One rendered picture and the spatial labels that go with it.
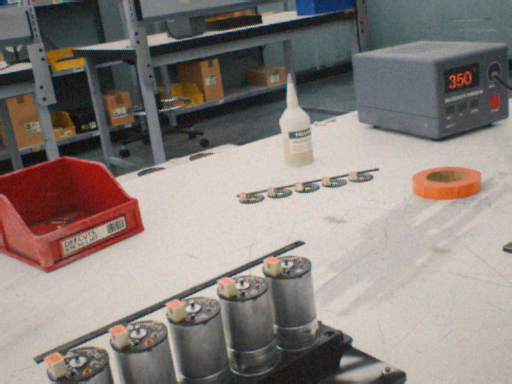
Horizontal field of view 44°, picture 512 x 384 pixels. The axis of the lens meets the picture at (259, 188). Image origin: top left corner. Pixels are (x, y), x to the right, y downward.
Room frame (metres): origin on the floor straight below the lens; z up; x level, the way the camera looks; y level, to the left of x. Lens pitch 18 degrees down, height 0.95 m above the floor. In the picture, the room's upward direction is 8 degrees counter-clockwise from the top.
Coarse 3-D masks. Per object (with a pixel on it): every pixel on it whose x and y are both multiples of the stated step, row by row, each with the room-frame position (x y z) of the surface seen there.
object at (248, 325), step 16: (240, 288) 0.27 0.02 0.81; (224, 304) 0.27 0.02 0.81; (240, 304) 0.27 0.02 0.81; (256, 304) 0.27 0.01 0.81; (224, 320) 0.27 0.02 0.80; (240, 320) 0.27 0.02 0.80; (256, 320) 0.27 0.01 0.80; (272, 320) 0.28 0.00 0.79; (240, 336) 0.27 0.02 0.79; (256, 336) 0.27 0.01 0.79; (272, 336) 0.27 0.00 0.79; (240, 352) 0.27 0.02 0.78; (256, 352) 0.27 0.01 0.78; (272, 352) 0.27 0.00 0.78; (240, 368) 0.27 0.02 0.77; (256, 368) 0.27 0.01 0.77; (272, 368) 0.27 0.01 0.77
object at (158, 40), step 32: (128, 0) 2.78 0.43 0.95; (288, 0) 3.25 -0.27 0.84; (224, 32) 3.03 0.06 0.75; (256, 32) 3.12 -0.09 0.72; (288, 32) 3.28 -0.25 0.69; (320, 32) 3.40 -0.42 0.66; (352, 32) 3.54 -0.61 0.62; (96, 64) 3.33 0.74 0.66; (160, 64) 2.86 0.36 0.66; (288, 64) 4.02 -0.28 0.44; (352, 64) 3.56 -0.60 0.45; (96, 96) 3.30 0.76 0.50; (160, 160) 2.81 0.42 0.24
